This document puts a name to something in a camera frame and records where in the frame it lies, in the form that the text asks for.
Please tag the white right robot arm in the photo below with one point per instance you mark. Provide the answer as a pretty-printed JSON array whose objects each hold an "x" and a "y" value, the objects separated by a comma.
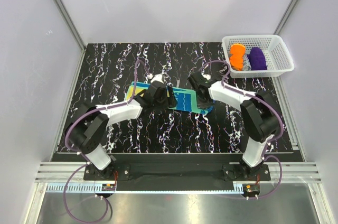
[{"x": 260, "y": 117}]

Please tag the teal and blue towel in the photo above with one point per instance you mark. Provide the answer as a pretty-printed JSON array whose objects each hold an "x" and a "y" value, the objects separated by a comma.
[{"x": 186, "y": 98}]

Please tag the white plastic basket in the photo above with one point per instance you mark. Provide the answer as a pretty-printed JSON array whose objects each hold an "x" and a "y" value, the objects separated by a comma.
[{"x": 277, "y": 55}]

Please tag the purple rolled towel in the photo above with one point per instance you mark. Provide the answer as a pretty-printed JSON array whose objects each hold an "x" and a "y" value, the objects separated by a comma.
[{"x": 257, "y": 59}]

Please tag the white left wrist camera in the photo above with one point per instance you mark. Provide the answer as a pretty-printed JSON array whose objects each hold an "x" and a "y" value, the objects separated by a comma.
[{"x": 156, "y": 77}]

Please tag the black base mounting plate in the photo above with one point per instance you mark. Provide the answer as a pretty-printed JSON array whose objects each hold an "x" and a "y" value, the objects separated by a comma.
[{"x": 226, "y": 167}]

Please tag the orange and grey towel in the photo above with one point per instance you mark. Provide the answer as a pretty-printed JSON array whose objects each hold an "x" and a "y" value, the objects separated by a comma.
[{"x": 237, "y": 51}]

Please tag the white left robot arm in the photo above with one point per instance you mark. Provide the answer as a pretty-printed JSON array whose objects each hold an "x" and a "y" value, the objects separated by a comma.
[{"x": 90, "y": 122}]

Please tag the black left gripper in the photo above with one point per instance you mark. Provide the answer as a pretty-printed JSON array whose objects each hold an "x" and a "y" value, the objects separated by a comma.
[{"x": 170, "y": 102}]

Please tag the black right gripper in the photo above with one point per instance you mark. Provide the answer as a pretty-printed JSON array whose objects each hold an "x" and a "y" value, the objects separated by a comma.
[{"x": 203, "y": 105}]

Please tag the aluminium frame rail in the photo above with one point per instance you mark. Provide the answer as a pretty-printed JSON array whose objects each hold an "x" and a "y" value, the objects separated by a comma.
[{"x": 292, "y": 172}]

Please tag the white blue rolled towel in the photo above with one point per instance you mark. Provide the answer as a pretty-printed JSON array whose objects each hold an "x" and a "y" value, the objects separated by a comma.
[{"x": 246, "y": 63}]

